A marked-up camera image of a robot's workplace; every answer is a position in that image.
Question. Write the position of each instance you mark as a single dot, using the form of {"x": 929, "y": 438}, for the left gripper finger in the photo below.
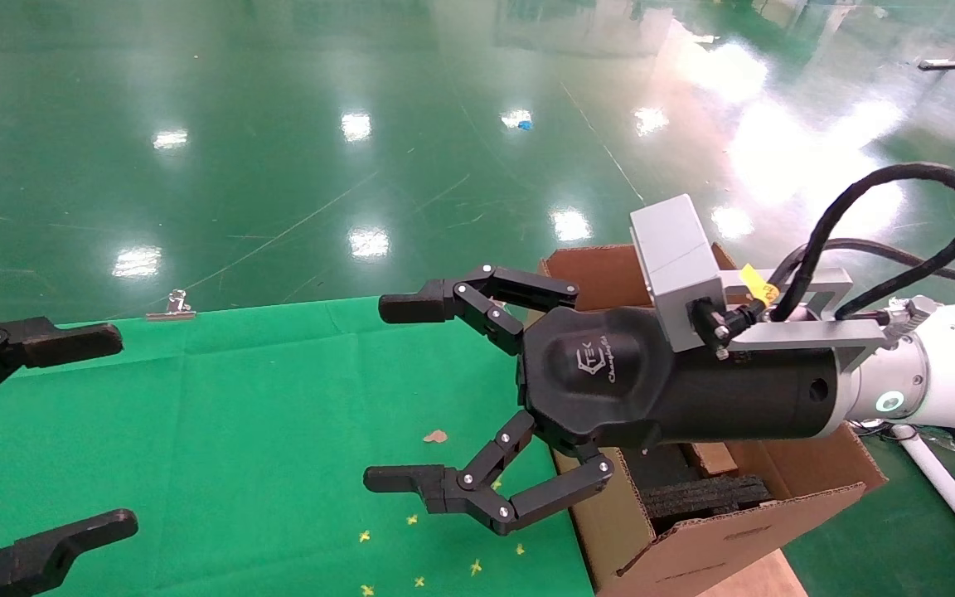
{"x": 46, "y": 344}
{"x": 46, "y": 551}

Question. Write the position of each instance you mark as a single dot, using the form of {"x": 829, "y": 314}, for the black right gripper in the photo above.
{"x": 610, "y": 381}

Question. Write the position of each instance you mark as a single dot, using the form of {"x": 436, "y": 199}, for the small brown wooden block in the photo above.
{"x": 710, "y": 457}

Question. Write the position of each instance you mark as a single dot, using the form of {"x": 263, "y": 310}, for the small cardboard scrap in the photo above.
{"x": 435, "y": 436}

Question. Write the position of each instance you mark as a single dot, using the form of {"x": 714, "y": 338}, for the large open cardboard carton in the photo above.
{"x": 718, "y": 547}

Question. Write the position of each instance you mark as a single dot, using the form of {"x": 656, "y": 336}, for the silver binder clip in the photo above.
{"x": 175, "y": 311}

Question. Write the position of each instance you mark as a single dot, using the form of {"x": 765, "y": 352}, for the green tablecloth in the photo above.
{"x": 237, "y": 414}

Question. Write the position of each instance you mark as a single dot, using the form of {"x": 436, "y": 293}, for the black foam strip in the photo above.
{"x": 705, "y": 497}

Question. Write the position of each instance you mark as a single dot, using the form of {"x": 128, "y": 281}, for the white floor foot bar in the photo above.
{"x": 950, "y": 63}

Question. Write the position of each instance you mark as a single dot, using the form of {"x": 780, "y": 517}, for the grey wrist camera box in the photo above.
{"x": 673, "y": 257}

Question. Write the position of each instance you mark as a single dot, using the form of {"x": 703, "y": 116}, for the grey metal camera bracket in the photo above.
{"x": 805, "y": 334}

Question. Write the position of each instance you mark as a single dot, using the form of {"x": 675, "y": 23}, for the white table leg frame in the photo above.
{"x": 942, "y": 481}

